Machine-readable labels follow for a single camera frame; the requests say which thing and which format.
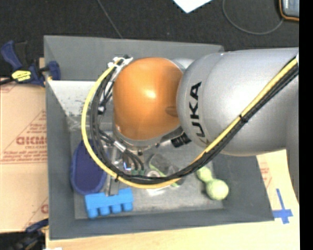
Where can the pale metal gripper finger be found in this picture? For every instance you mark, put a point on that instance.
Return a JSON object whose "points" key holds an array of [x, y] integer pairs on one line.
{"points": [[116, 187], [109, 186]]}

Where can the blue toothed block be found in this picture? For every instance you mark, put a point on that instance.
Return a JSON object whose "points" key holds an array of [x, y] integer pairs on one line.
{"points": [[104, 204]]}

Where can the dark blue oval bowl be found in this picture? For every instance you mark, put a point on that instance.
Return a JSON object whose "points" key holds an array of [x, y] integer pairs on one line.
{"points": [[87, 173]]}

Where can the clear green-edged plastic thing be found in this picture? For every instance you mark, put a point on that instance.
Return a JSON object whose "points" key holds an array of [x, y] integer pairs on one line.
{"points": [[161, 163]]}

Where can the grey metal bin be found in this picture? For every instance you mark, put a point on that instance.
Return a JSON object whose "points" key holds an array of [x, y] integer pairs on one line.
{"points": [[172, 204]]}

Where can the brown cardboard board red print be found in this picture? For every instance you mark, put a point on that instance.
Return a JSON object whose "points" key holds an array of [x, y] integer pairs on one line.
{"points": [[18, 165]]}

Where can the light green dumbbell toy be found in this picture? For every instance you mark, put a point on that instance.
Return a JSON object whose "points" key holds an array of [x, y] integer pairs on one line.
{"points": [[216, 189]]}

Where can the black cylinder on white bracket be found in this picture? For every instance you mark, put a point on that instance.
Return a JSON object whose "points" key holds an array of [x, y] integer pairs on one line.
{"points": [[181, 140]]}

